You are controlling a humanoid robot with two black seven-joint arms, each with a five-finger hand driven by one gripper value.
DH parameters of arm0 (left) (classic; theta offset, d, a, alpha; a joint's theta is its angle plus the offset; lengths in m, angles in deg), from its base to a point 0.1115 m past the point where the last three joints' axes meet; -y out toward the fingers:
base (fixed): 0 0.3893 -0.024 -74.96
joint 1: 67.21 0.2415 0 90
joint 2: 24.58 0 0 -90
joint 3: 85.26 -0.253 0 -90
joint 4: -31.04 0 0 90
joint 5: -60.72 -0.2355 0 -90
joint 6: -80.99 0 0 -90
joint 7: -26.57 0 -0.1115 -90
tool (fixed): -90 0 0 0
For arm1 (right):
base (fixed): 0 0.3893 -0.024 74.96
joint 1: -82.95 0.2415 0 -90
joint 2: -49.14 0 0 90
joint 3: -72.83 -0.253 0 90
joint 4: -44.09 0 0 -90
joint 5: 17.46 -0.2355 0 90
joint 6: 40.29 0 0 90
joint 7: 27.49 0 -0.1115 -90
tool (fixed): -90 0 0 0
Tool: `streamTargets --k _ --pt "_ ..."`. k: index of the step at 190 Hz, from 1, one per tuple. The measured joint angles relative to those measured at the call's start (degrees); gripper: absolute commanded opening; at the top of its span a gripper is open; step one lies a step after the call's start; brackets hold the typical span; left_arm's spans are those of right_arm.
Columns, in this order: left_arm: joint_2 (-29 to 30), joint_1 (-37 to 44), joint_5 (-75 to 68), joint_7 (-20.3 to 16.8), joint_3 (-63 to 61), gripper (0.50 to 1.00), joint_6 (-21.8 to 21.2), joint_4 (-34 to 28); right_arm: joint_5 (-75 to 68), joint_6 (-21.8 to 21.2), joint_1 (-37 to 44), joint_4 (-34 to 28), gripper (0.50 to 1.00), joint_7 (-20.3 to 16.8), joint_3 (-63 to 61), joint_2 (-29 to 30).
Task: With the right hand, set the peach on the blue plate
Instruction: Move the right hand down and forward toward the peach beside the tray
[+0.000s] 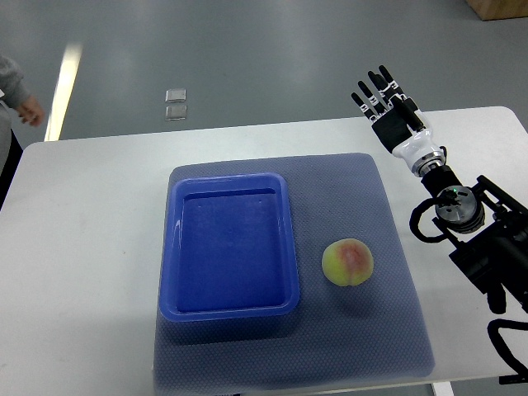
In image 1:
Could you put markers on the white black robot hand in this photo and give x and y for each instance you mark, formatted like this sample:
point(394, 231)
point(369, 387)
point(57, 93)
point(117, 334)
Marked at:
point(399, 126)

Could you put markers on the yellow red peach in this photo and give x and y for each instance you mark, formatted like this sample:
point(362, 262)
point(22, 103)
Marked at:
point(347, 262)

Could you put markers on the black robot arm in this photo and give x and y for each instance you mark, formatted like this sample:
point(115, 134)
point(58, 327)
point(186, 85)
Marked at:
point(487, 227)

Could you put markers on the grey sleeve forearm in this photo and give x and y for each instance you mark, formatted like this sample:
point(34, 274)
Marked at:
point(14, 91)

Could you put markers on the upper metal floor plate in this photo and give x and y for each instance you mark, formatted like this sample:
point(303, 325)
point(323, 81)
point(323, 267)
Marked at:
point(175, 95)

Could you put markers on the metal floor plate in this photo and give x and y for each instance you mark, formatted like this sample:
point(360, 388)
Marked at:
point(175, 95)
point(176, 112)

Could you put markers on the lower metal floor plate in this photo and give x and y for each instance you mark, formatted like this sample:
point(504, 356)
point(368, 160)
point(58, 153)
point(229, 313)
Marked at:
point(176, 112)

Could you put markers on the person's bare hand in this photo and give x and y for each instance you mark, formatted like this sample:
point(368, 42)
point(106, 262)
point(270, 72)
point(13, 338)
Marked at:
point(30, 112)

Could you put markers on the brown cardboard box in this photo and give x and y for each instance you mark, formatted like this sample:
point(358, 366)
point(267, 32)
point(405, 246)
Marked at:
point(492, 10)

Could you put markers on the blue plastic tray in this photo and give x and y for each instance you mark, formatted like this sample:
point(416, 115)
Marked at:
point(229, 250)

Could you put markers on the blue grey table mat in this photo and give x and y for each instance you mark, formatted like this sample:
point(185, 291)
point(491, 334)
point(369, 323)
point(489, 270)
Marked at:
point(369, 332)

